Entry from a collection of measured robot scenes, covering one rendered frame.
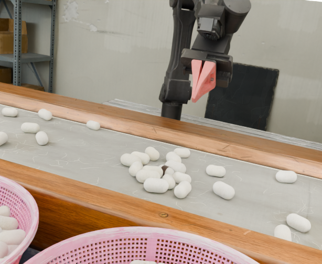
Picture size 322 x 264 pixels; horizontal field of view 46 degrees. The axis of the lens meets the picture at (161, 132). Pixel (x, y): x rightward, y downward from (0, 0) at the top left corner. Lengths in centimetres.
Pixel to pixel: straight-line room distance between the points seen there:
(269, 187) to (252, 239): 23
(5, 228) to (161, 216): 18
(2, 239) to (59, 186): 10
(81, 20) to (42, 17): 38
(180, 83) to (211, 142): 35
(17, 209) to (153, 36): 247
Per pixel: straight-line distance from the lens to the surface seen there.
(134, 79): 298
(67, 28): 327
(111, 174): 63
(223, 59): 75
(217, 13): 73
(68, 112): 91
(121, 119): 86
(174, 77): 110
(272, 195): 65
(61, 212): 51
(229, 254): 43
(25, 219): 48
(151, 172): 60
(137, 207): 48
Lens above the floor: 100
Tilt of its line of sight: 17 degrees down
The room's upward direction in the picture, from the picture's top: 7 degrees clockwise
